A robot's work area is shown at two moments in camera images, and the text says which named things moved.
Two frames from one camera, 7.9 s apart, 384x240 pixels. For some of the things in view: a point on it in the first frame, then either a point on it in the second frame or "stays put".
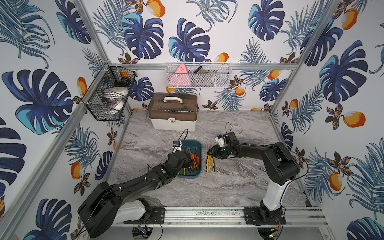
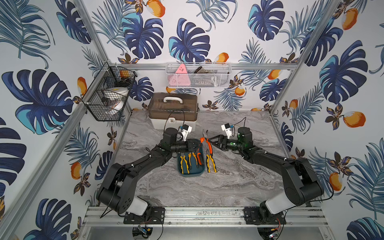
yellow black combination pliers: (207, 163) stays put
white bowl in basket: (114, 98) stays put
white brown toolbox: (173, 111) stays put
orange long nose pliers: (195, 159) -> (204, 139)
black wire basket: (105, 99) stays put
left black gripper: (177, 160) -> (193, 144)
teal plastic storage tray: (193, 145) stays put
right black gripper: (215, 152) -> (222, 140)
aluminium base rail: (303, 216) stays put
